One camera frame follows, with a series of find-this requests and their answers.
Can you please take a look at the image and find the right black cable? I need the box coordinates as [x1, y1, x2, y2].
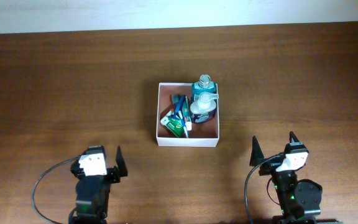
[244, 155, 284, 224]

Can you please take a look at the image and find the teal mouthwash bottle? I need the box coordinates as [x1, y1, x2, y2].
[191, 74, 217, 102]

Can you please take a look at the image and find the green red toothpaste tube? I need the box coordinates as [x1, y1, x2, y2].
[181, 95, 192, 131]

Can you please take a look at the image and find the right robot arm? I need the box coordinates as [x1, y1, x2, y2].
[244, 131, 340, 224]

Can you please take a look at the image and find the left black cable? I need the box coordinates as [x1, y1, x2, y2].
[31, 156, 82, 224]

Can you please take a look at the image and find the blue razor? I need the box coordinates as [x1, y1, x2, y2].
[172, 95, 185, 119]

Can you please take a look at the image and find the clear pump soap bottle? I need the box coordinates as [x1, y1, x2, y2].
[190, 92, 219, 123]

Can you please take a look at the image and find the black cable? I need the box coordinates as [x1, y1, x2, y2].
[244, 155, 284, 224]
[31, 156, 82, 224]

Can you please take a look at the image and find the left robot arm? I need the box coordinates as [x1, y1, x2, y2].
[68, 145, 128, 224]

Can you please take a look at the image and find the blue white toothbrush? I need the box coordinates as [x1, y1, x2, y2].
[178, 110, 189, 138]

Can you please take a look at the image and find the pink cardboard box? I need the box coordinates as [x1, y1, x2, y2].
[155, 83, 220, 147]

